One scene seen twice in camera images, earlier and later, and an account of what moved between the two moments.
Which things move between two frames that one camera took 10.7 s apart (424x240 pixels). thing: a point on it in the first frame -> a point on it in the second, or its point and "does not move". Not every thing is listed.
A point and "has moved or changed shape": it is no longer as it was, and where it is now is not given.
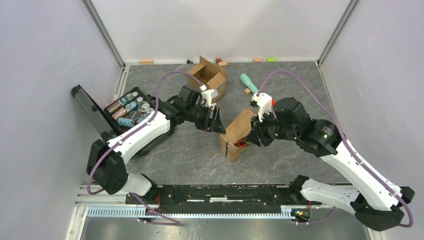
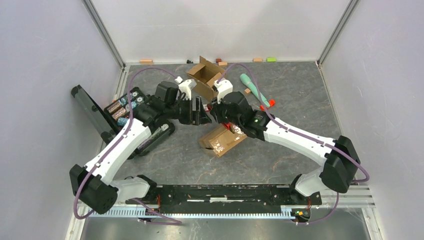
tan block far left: x=146 y=61 does not move
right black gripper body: x=265 y=130 -> x=221 y=113
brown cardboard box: x=236 y=132 has moved or changed shape
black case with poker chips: x=119 y=115 does not move
